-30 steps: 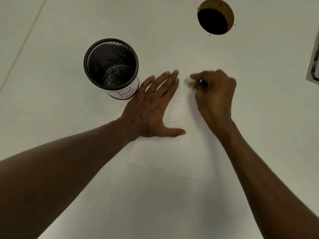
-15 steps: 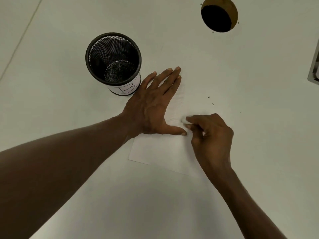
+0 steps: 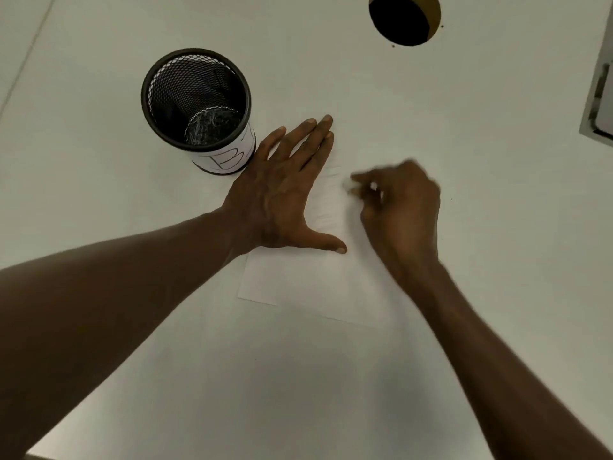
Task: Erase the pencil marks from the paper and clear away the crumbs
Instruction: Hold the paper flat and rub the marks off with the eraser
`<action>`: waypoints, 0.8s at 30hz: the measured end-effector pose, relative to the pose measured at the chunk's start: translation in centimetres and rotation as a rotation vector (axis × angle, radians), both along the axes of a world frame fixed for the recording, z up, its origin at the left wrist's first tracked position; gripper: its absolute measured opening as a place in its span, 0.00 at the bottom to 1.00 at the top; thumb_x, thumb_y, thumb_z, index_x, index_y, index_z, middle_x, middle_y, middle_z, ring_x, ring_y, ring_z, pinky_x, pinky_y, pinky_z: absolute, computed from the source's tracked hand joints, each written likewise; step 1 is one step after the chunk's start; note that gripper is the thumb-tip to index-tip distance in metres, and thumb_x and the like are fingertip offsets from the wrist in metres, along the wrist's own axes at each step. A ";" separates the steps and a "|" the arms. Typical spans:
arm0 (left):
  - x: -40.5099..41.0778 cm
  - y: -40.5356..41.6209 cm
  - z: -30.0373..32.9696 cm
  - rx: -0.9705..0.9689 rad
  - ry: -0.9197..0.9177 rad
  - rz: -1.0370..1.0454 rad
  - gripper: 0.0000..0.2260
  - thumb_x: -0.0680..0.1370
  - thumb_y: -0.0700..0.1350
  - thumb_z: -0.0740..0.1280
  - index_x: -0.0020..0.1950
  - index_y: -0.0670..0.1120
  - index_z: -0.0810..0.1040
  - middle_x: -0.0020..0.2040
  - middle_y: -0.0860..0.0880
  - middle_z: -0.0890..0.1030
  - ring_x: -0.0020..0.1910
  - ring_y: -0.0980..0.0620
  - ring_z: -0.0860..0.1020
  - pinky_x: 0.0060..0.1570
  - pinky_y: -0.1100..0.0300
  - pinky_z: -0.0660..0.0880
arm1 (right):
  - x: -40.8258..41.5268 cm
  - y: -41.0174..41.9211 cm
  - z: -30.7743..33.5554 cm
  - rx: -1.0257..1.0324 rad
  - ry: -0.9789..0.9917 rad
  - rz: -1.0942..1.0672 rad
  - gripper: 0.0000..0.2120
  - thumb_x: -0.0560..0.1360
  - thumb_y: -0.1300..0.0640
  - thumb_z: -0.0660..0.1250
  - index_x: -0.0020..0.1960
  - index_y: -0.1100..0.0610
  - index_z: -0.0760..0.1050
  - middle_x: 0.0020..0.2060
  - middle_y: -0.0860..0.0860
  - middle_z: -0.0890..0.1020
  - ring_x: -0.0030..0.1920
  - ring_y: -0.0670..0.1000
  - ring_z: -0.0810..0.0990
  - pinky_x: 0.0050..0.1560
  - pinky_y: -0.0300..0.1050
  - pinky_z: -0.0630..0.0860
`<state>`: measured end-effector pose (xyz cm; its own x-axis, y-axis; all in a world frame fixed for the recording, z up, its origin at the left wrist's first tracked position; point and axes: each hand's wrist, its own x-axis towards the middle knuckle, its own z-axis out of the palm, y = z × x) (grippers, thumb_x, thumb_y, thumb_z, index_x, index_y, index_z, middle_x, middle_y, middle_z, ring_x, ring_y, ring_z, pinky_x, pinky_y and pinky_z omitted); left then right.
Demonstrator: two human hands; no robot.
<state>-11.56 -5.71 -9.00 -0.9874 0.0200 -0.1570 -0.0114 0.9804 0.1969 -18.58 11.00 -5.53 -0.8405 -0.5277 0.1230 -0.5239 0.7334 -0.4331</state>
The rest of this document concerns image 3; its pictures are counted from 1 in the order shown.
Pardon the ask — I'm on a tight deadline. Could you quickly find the person's right forearm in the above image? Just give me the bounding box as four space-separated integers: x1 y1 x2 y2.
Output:
397 261 613 460

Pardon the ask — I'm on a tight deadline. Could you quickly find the person's left forearm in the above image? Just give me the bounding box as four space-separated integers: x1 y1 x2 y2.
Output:
0 208 241 460

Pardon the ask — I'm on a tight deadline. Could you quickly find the pile of silver paper clips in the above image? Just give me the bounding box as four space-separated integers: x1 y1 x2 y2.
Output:
184 106 241 146

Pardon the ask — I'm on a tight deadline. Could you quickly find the round cable hole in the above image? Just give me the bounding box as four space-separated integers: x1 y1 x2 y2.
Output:
368 0 442 47

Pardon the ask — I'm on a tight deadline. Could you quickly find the grey device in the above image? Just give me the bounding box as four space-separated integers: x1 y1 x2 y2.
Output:
579 24 613 148

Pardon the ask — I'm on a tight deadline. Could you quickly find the person's left hand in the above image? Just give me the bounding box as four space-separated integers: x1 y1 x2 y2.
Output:
216 115 348 257

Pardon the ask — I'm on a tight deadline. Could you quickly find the white paper label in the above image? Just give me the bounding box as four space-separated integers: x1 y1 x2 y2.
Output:
192 124 257 172

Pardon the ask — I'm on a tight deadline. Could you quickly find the person's right hand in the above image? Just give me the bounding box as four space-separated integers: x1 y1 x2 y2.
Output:
349 159 442 284

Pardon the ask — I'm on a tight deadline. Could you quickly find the black mesh pen holder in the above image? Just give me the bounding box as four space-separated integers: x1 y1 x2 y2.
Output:
141 48 257 176

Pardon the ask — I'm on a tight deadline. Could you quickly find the white paper sheet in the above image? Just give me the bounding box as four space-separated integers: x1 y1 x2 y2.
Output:
237 139 399 329

